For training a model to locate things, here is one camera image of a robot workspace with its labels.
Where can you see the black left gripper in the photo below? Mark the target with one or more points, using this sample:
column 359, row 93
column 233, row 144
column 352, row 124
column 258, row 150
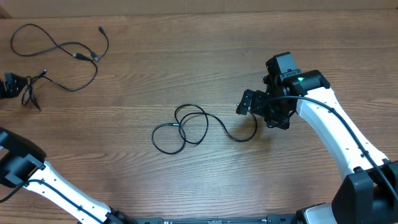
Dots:
column 10, row 89

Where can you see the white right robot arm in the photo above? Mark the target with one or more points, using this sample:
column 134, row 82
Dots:
column 368, row 193

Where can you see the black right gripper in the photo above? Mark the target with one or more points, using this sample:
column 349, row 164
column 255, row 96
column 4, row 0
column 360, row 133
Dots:
column 258, row 99

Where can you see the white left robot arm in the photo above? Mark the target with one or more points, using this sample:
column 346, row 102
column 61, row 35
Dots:
column 24, row 166

